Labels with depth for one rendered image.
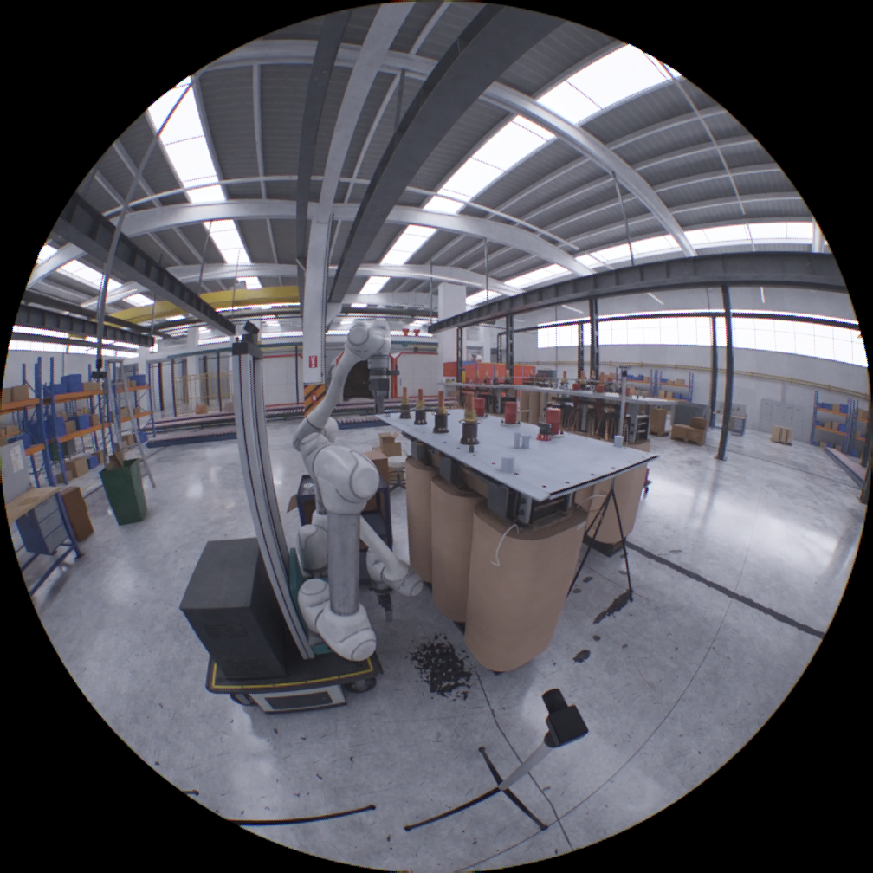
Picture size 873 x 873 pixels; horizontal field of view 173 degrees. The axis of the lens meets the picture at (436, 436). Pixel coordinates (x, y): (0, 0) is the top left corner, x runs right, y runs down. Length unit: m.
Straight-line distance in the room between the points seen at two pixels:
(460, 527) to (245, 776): 1.80
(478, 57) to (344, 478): 3.53
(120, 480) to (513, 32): 6.34
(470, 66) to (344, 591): 3.93
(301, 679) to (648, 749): 1.79
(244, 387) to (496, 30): 3.33
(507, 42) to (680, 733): 4.93
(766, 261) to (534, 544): 8.83
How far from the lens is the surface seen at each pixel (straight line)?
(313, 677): 1.59
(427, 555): 2.04
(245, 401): 1.03
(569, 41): 9.66
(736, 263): 9.16
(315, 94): 6.35
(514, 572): 1.16
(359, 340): 1.02
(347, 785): 1.69
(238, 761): 1.90
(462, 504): 1.40
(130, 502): 4.77
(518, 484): 0.78
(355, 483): 0.74
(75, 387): 9.89
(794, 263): 9.21
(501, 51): 3.47
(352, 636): 1.04
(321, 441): 0.92
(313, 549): 1.58
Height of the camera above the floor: 1.63
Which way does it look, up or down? 12 degrees down
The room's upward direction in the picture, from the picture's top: straight up
